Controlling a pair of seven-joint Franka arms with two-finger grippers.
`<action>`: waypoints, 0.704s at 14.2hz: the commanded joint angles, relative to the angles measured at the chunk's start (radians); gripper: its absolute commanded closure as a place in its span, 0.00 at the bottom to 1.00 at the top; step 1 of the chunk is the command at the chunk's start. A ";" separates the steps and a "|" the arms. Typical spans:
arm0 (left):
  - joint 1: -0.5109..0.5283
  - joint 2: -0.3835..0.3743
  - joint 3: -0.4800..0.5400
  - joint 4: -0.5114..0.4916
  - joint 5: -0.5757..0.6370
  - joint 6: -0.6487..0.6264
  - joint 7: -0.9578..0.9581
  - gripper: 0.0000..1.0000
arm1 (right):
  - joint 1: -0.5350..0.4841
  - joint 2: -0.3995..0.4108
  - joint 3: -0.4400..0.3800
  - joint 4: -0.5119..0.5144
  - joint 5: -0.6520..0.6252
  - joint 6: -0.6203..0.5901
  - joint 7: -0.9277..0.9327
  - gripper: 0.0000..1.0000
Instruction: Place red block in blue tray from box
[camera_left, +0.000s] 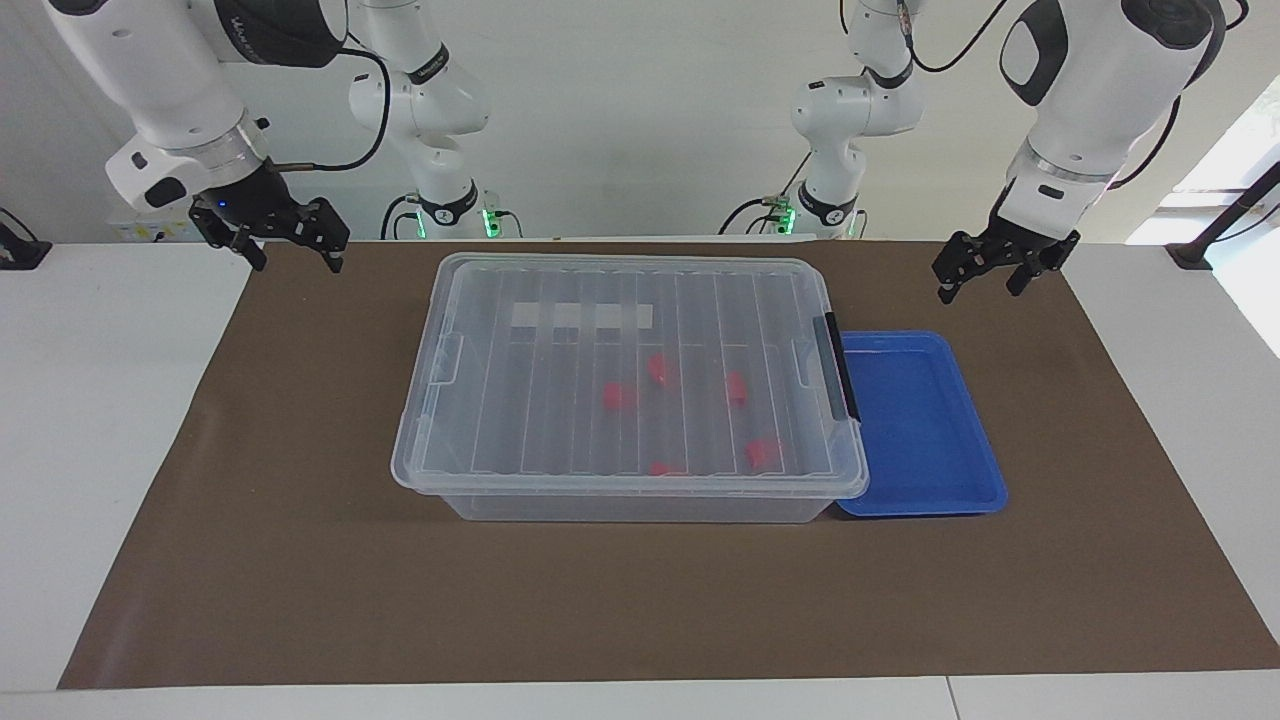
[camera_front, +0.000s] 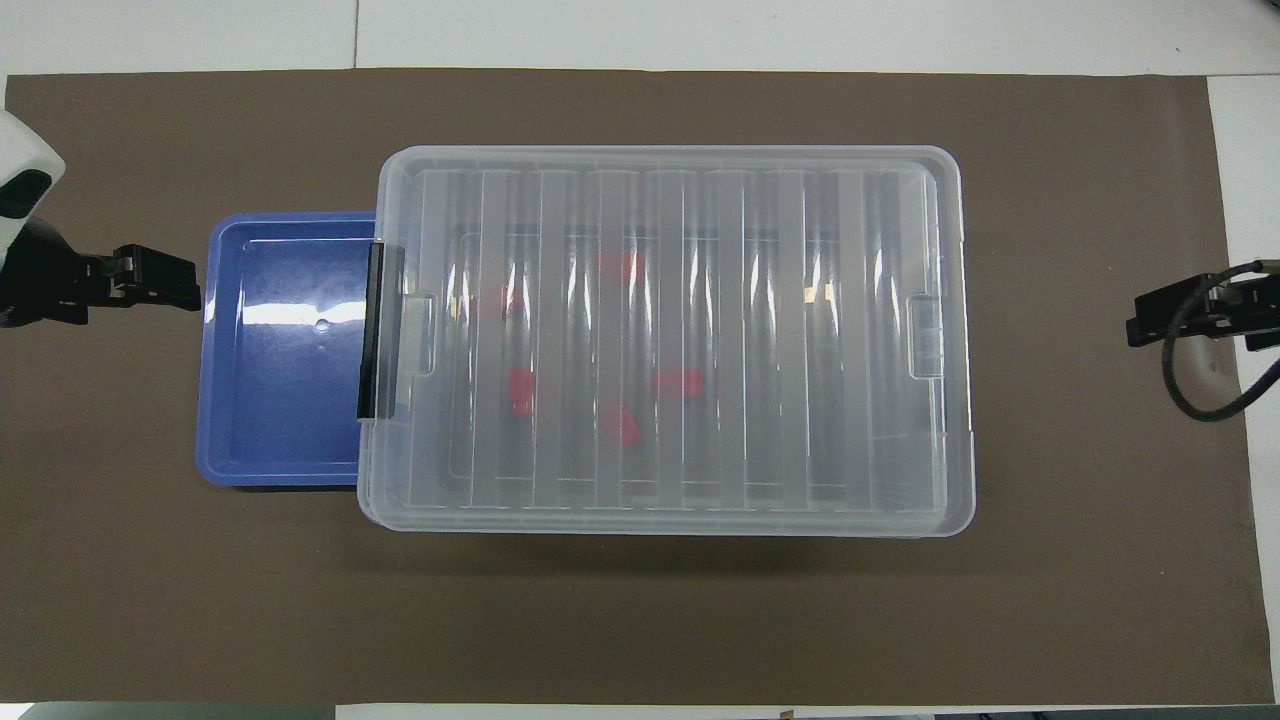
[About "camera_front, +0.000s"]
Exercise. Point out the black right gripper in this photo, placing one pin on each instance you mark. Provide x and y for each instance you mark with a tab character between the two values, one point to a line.
1262	310

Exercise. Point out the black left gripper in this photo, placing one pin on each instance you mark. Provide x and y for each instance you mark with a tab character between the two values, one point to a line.
40	285

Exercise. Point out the red toy block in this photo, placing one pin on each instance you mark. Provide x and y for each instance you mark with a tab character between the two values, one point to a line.
617	265
678	382
620	428
520	392
497	298

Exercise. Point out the clear ribbed box lid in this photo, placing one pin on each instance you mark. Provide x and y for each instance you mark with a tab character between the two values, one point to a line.
760	350

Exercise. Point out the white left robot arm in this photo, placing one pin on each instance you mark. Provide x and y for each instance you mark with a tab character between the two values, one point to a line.
25	150

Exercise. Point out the blue plastic tray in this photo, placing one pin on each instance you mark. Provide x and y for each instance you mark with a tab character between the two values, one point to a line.
280	400

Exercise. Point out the black box latch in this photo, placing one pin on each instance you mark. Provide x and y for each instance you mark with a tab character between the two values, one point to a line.
375	330

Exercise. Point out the clear plastic storage box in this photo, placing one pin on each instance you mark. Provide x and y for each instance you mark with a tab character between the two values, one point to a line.
368	465

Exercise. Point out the brown table mat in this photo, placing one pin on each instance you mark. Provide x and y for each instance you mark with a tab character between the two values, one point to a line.
640	620

